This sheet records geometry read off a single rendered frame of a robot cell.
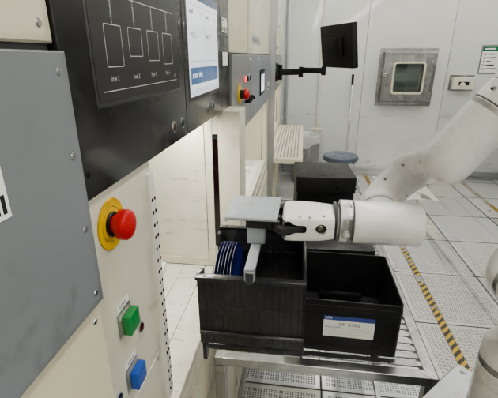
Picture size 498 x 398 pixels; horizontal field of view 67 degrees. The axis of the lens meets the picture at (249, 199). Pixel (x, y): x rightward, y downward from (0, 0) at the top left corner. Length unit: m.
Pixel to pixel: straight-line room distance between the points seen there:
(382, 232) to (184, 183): 0.70
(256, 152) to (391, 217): 1.99
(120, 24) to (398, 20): 4.92
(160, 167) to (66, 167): 0.85
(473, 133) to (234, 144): 0.68
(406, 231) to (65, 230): 0.56
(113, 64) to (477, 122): 0.55
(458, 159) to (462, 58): 4.86
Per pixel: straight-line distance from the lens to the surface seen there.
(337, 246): 1.51
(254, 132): 2.63
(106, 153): 0.49
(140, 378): 0.64
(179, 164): 1.22
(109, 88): 0.50
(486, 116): 0.72
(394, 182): 0.82
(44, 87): 0.38
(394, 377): 1.18
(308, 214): 0.72
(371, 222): 0.73
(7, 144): 0.34
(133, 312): 0.58
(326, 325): 1.13
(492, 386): 0.99
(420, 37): 5.40
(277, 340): 0.78
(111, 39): 0.51
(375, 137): 5.41
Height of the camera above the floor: 1.55
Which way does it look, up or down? 21 degrees down
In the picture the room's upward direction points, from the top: straight up
